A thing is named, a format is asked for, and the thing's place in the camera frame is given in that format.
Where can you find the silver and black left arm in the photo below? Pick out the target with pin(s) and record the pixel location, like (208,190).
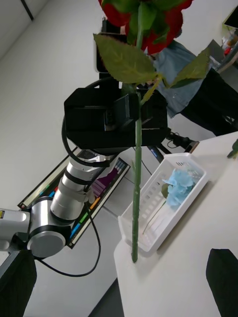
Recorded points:
(67,198)

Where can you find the pale blue artificial flower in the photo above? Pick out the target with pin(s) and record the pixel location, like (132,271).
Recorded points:
(181,185)

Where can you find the red artificial rose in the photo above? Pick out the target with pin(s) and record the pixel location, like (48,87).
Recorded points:
(136,198)

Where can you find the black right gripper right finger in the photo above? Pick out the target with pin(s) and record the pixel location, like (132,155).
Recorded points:
(225,280)

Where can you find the person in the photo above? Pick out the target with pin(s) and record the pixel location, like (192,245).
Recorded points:
(183,99)

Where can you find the shallow white plastic box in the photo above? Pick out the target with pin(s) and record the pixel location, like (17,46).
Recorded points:
(146,245)

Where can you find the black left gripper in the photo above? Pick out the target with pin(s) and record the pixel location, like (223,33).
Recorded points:
(84,119)

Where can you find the loose green leaf twig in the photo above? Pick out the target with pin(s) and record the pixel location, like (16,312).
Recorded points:
(234,148)

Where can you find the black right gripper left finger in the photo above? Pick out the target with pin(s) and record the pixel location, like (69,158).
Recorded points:
(15,284)

